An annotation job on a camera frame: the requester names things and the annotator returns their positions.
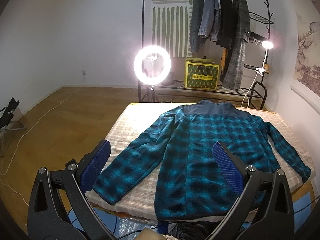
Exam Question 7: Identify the teal plaid fleece jacket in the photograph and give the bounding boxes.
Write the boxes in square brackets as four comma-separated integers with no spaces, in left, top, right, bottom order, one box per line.
[92,99,313,222]

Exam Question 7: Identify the black metal clothes rack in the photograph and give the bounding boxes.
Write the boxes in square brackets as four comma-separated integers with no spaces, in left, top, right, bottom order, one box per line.
[137,0,275,111]

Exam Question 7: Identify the beige checked bed cover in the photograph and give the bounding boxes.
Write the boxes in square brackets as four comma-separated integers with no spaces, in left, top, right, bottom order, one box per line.
[85,102,316,222]

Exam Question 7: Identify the grey plaid hanging coat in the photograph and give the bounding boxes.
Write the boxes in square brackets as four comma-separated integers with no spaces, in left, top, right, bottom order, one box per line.
[222,0,251,90]

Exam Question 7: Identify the black folding stand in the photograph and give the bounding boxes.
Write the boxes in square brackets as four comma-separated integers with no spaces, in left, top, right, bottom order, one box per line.
[1,98,26,157]

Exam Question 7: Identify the green yellow storage box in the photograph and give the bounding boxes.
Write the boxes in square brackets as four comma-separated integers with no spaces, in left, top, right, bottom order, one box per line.
[184,57,220,90]

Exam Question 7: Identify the black hanging coat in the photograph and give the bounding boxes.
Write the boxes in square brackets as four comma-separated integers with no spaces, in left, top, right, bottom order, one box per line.
[217,0,234,49]

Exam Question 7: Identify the white clip desk lamp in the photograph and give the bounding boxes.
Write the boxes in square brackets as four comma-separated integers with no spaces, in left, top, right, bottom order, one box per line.
[241,39,275,108]

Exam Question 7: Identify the blue denim hanging jacket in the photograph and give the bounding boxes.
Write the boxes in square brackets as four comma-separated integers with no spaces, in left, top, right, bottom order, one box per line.
[198,0,221,42]

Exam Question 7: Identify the dark green hanging jacket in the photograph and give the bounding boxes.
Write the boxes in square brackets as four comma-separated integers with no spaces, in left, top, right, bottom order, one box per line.
[189,0,206,53]

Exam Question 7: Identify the white floor cable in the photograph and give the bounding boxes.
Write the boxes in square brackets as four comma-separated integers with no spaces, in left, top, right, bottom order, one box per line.
[0,87,78,207]

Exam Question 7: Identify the ring light on tripod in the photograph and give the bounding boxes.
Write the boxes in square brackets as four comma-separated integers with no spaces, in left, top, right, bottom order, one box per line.
[133,45,171,102]

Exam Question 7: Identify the landscape painting wall scroll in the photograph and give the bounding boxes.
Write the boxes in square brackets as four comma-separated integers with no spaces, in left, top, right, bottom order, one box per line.
[293,13,319,96]

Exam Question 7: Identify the green striped wall hanging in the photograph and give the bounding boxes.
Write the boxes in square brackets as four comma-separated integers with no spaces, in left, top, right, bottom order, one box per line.
[151,0,194,58]

